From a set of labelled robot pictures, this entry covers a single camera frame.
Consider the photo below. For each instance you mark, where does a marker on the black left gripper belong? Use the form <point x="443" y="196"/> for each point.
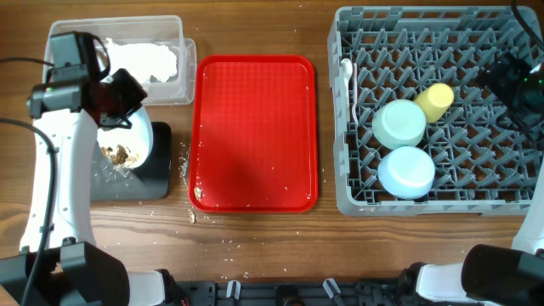
<point x="138" y="94"/>

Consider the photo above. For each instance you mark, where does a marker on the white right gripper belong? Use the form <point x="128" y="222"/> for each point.
<point x="490" y="74"/>

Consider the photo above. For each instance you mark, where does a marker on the white napkin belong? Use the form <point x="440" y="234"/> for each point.
<point x="146" y="62"/>

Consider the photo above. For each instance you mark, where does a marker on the yellow plastic cup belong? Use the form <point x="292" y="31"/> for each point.
<point x="435" y="101"/>

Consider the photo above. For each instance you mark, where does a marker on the light blue plate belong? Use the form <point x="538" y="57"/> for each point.
<point x="132" y="140"/>

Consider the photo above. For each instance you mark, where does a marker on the white rice pile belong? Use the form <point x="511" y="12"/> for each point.
<point x="110" y="173"/>

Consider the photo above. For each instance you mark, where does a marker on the mint green bowl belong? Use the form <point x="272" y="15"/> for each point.
<point x="399" y="123"/>

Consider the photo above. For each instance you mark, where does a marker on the light blue bowl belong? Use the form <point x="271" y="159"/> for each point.
<point x="406" y="172"/>

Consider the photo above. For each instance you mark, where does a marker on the white plastic spoon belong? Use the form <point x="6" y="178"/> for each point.
<point x="347" y="68"/>

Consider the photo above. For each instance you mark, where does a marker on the white plastic fork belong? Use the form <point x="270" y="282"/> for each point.
<point x="354" y="98"/>

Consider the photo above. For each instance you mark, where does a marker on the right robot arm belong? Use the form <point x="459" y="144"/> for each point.
<point x="491" y="274"/>

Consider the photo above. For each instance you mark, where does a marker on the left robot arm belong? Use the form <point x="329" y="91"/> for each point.
<point x="58" y="262"/>

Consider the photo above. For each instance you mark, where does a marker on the black waste tray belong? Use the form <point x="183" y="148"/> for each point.
<point x="149" y="181"/>

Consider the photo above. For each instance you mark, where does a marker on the grey dishwasher rack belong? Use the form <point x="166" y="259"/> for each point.
<point x="398" y="52"/>

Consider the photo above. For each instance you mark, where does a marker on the clear plastic bin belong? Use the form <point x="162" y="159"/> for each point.
<point x="157" y="29"/>

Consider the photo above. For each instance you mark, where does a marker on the food crumb on tray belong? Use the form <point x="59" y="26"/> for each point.
<point x="198" y="193"/>

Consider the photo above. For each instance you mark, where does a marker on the food crumb on table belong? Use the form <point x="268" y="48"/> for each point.
<point x="192" y="217"/>

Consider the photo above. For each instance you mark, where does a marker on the red serving tray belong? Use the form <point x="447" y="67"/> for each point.
<point x="254" y="135"/>

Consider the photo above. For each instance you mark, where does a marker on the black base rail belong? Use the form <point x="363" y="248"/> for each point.
<point x="361" y="293"/>

